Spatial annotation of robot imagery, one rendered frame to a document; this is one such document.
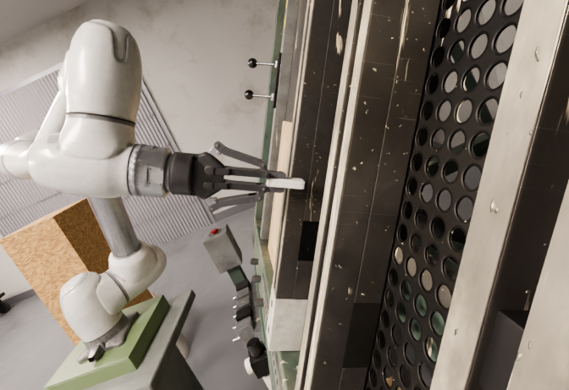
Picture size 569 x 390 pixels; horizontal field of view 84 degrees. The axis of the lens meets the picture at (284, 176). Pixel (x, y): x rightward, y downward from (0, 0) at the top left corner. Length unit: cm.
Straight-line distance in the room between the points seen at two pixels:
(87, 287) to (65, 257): 141
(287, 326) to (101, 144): 51
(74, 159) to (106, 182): 6
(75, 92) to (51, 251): 230
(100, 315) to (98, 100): 99
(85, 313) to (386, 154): 124
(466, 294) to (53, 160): 55
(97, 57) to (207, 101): 410
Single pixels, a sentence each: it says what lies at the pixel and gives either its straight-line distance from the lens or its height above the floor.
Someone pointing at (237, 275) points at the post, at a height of 69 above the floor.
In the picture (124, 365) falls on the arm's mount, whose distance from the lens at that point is 136.
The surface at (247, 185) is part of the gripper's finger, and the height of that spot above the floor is 128.
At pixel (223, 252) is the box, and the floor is 84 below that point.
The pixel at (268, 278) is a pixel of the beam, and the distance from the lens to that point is 104.
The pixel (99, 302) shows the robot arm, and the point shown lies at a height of 98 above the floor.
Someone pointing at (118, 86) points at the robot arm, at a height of 151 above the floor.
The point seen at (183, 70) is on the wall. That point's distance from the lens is 475.
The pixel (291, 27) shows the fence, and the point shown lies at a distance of 126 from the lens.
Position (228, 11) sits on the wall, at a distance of 471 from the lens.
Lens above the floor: 141
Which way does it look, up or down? 14 degrees down
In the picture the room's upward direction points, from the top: 24 degrees counter-clockwise
